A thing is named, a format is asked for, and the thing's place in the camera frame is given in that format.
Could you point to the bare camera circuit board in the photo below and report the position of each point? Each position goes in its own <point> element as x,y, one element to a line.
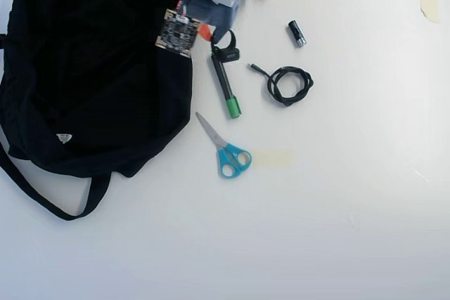
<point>178,32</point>

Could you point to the black fabric bag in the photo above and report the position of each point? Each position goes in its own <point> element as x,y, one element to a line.
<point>88,68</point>

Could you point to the torn masking tape strip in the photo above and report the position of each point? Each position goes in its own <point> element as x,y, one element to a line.
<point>429,1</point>

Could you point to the black AXA bike light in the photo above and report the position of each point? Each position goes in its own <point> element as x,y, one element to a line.
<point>228,55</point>

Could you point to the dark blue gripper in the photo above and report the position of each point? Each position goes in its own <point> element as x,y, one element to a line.
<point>219,20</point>

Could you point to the black marker with green cap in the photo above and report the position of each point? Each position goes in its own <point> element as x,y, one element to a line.
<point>225,82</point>

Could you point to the wide masking tape strip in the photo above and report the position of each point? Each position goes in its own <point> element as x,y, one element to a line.
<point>274,158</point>

